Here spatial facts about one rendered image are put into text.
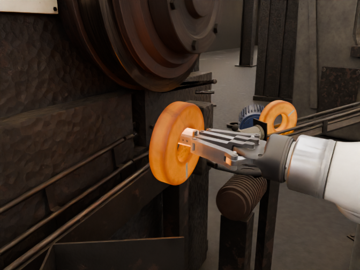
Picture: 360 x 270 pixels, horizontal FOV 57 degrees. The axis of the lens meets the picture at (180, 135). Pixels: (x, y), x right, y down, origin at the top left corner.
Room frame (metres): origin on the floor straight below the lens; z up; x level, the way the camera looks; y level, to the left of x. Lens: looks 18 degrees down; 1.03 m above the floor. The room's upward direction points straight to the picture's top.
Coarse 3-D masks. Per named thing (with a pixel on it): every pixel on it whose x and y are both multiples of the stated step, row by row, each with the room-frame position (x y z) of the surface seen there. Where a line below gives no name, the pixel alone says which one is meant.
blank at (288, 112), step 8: (272, 104) 1.15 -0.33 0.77; (280, 104) 1.15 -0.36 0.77; (288, 104) 1.17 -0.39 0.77; (264, 112) 1.14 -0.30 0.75; (272, 112) 1.14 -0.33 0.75; (280, 112) 1.15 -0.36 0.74; (288, 112) 1.17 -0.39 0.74; (296, 112) 1.19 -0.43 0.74; (264, 120) 1.13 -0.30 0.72; (272, 120) 1.14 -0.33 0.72; (288, 120) 1.17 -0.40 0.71; (296, 120) 1.19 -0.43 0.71; (272, 128) 1.14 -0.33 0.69; (280, 128) 1.18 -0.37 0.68
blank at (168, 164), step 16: (176, 112) 0.55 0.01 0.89; (192, 112) 0.59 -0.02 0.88; (160, 128) 0.53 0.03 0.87; (176, 128) 0.54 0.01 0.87; (192, 128) 0.60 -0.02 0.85; (160, 144) 0.52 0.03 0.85; (176, 144) 0.55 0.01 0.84; (160, 160) 0.52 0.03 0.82; (176, 160) 0.55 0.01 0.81; (192, 160) 0.61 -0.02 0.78; (160, 176) 0.53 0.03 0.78; (176, 176) 0.55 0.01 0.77
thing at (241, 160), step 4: (236, 152) 0.49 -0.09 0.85; (240, 156) 0.49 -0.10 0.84; (228, 160) 0.48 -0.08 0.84; (232, 160) 0.47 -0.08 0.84; (240, 160) 0.47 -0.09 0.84; (244, 160) 0.48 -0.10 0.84; (248, 160) 0.48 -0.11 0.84; (252, 160) 0.48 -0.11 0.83; (232, 164) 0.47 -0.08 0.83; (236, 164) 0.47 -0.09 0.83; (240, 164) 0.48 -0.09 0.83
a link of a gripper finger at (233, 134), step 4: (208, 128) 0.60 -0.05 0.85; (216, 132) 0.58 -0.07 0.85; (220, 132) 0.58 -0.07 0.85; (224, 132) 0.58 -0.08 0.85; (228, 132) 0.58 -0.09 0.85; (232, 132) 0.58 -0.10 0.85; (236, 132) 0.58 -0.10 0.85; (240, 132) 0.58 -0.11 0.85; (232, 136) 0.57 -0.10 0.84; (244, 136) 0.57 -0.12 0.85; (248, 136) 0.57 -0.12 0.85; (256, 136) 0.57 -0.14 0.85
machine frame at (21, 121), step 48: (0, 48) 0.62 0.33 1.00; (48, 48) 0.71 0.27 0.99; (0, 96) 0.61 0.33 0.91; (48, 96) 0.70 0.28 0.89; (96, 96) 0.80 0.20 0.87; (144, 96) 0.91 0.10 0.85; (192, 96) 1.16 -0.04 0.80; (0, 144) 0.54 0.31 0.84; (48, 144) 0.62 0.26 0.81; (96, 144) 0.74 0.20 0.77; (144, 144) 0.91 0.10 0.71; (0, 192) 0.53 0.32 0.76; (96, 192) 0.73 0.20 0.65; (192, 192) 1.17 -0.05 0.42; (0, 240) 0.51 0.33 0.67; (192, 240) 1.17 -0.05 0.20
